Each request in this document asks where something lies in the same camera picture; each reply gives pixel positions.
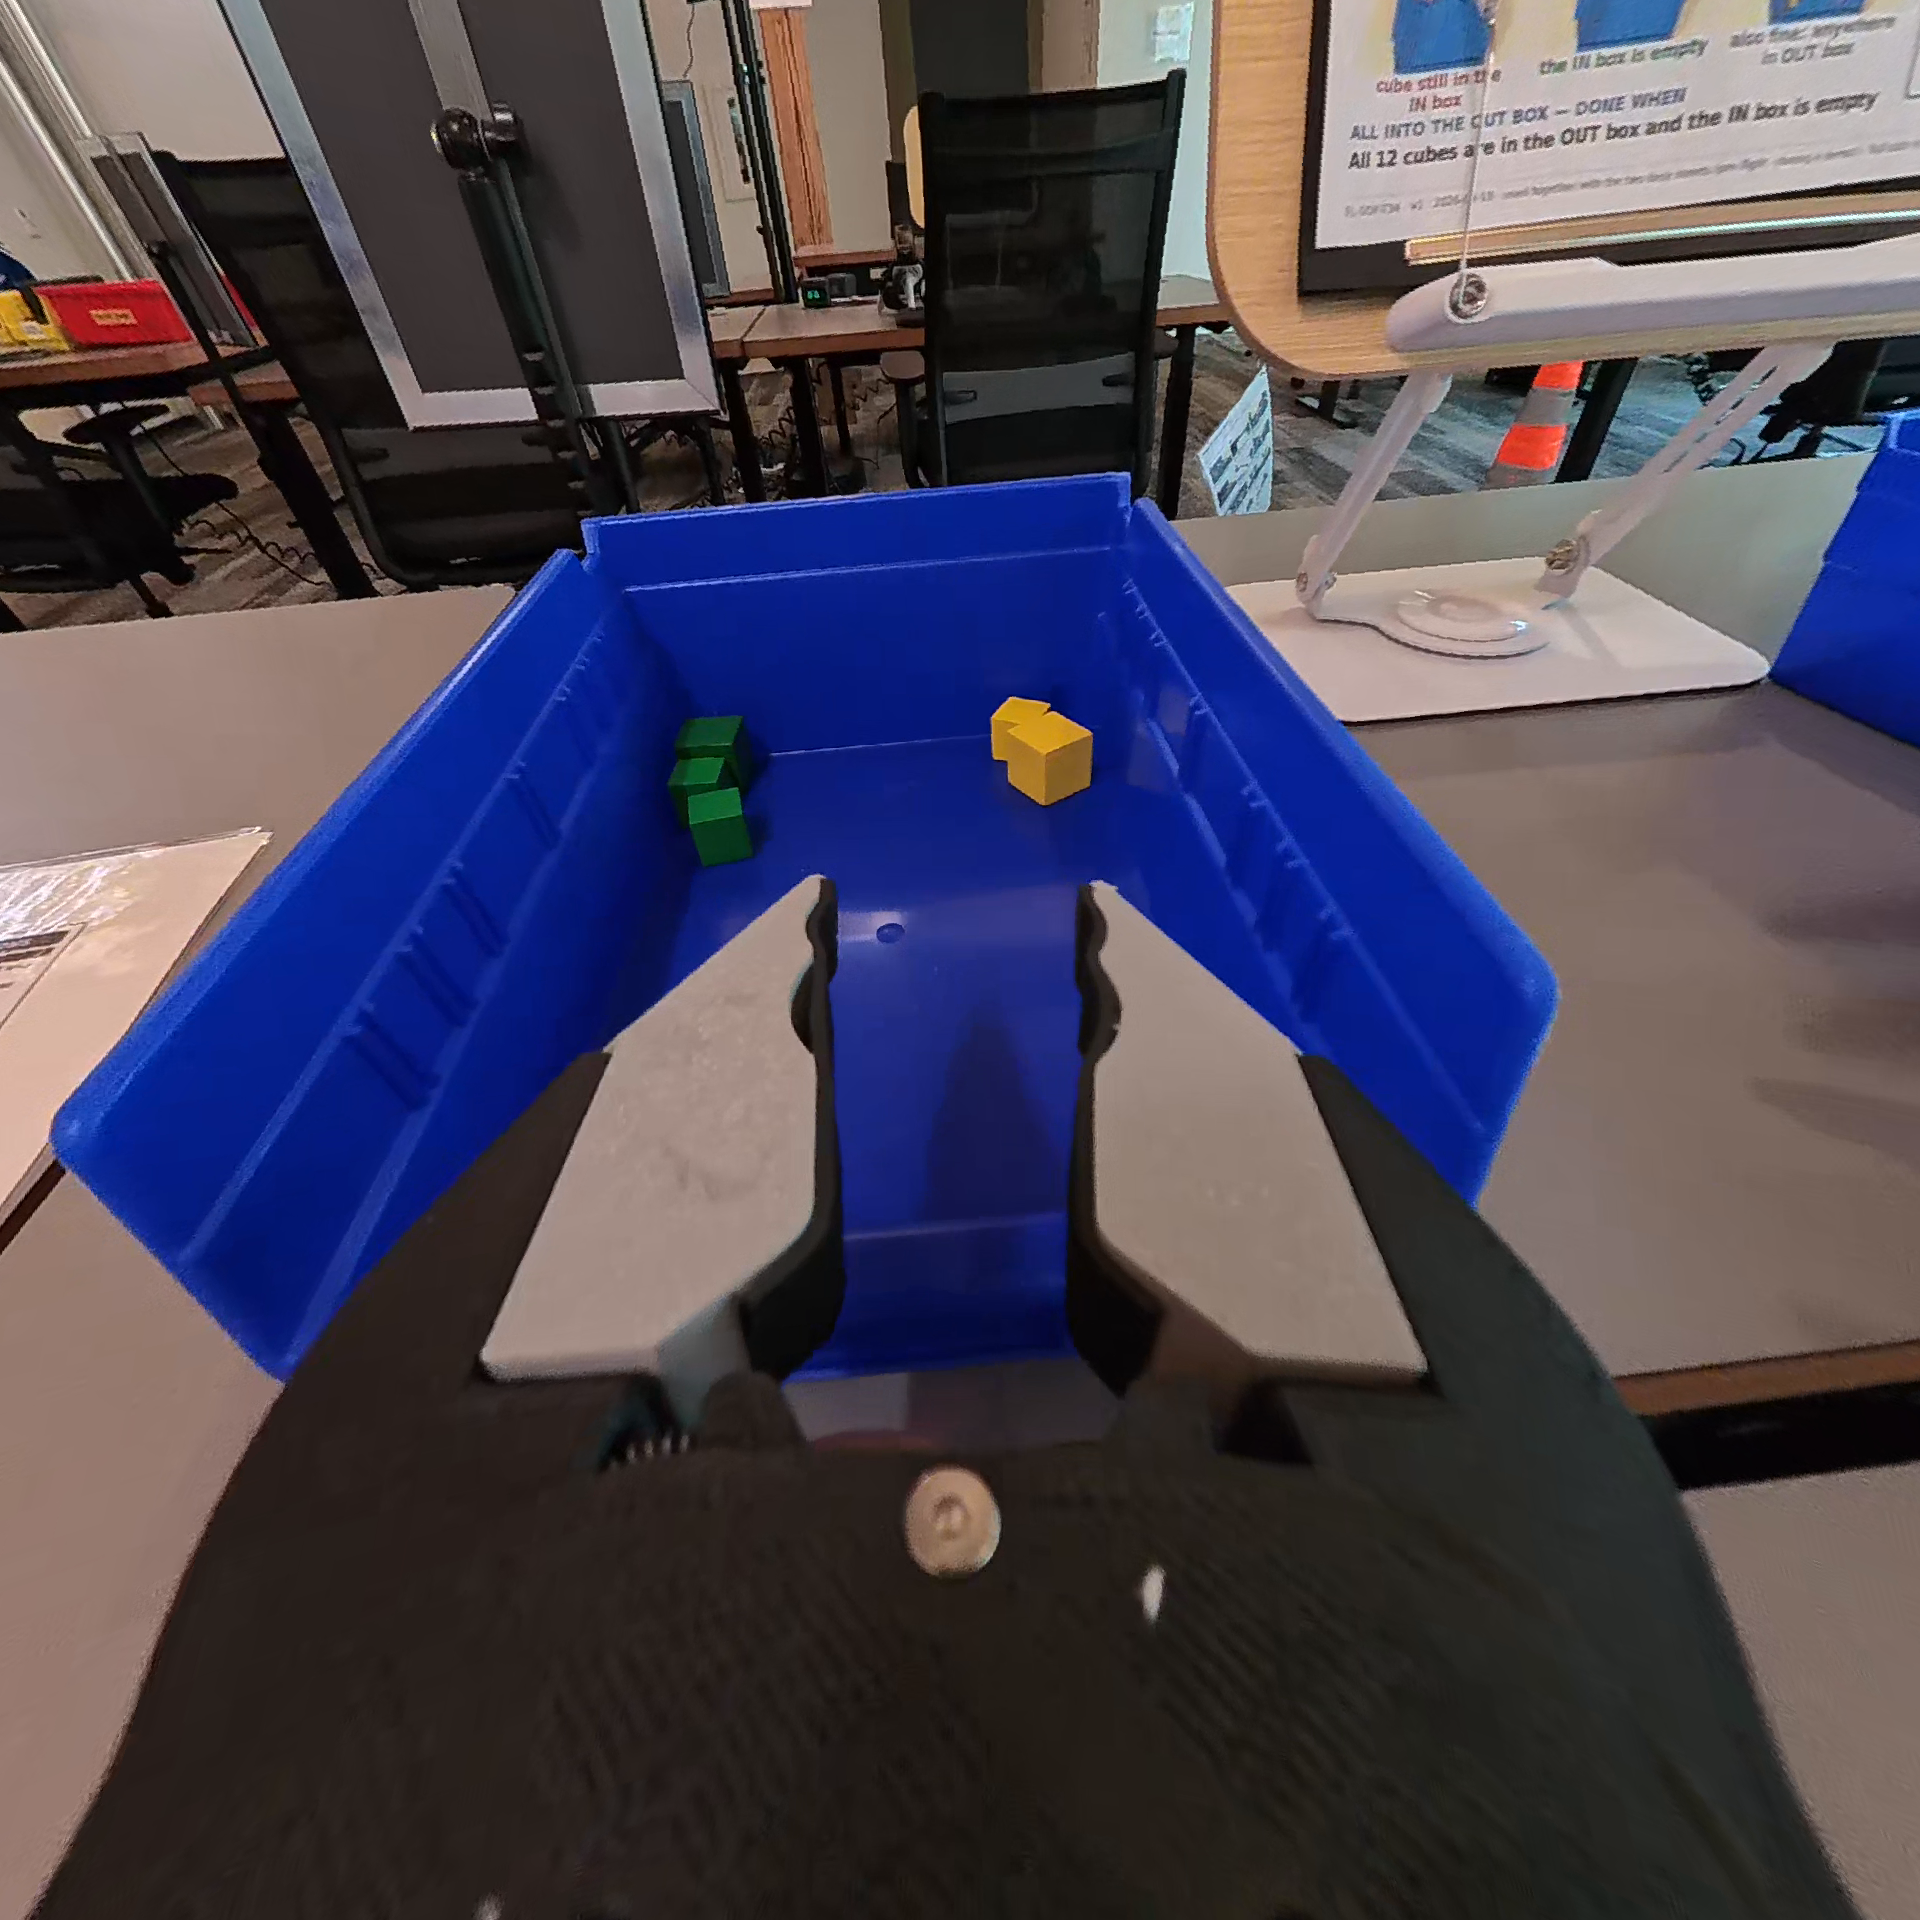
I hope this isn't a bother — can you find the paper in plastic sleeve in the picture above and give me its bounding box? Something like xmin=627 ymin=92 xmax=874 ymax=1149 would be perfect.
xmin=0 ymin=833 xmax=270 ymax=1212

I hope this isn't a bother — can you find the laminated picture sheet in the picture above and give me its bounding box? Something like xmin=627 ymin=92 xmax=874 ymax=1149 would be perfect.
xmin=1201 ymin=370 xmax=1278 ymax=525

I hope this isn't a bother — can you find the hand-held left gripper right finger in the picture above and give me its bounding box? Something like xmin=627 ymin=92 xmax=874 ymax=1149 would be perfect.
xmin=1066 ymin=877 xmax=1428 ymax=1459

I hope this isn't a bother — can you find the wooden top desk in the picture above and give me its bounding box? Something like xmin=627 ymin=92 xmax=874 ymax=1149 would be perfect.
xmin=0 ymin=338 xmax=375 ymax=605

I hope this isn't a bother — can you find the orange traffic cone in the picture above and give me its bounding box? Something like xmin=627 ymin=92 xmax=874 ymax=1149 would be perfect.
xmin=1485 ymin=361 xmax=1586 ymax=483

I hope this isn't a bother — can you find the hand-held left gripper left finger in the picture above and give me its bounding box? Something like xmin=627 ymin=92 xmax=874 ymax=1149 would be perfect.
xmin=477 ymin=877 xmax=845 ymax=1426

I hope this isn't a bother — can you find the wooden document stand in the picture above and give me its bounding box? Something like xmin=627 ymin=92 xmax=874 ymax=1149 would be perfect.
xmin=1206 ymin=0 xmax=1920 ymax=725

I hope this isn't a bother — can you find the red storage bin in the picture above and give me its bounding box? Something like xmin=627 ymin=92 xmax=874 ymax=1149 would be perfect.
xmin=36 ymin=280 xmax=188 ymax=352

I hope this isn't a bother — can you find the black support post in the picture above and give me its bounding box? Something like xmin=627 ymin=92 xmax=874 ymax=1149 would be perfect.
xmin=431 ymin=102 xmax=615 ymax=525

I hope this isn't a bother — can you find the black office chair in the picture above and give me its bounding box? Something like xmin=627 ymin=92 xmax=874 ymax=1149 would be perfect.
xmin=0 ymin=404 xmax=243 ymax=617
xmin=144 ymin=147 xmax=605 ymax=599
xmin=882 ymin=74 xmax=1192 ymax=490

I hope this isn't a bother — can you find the blue plastic bin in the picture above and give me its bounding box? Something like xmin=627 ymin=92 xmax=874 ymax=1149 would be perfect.
xmin=52 ymin=476 xmax=1558 ymax=1383
xmin=1776 ymin=404 xmax=1920 ymax=706

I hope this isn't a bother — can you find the grey partition panel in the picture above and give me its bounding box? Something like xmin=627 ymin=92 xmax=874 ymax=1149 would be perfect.
xmin=221 ymin=0 xmax=725 ymax=431

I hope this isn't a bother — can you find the white instruction sheet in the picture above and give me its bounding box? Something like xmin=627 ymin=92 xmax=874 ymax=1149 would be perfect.
xmin=1319 ymin=0 xmax=1920 ymax=252

